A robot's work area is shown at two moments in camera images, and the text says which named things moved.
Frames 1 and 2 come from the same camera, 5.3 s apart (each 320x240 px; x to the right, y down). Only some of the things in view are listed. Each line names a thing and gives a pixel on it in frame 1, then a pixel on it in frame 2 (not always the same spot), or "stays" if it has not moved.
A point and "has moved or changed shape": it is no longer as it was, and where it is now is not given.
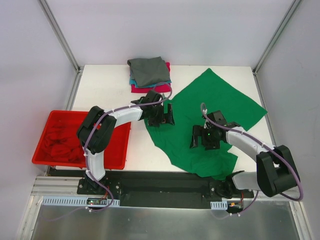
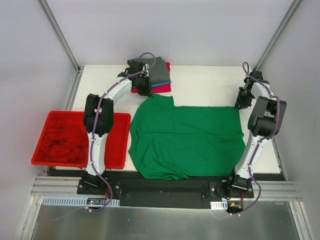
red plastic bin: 57,143 stays
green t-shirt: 215,94 has moved or changed shape
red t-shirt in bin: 61,143 stays
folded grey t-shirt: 148,71 stays
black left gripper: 163,115 -> 145,89
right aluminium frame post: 294,4 stays
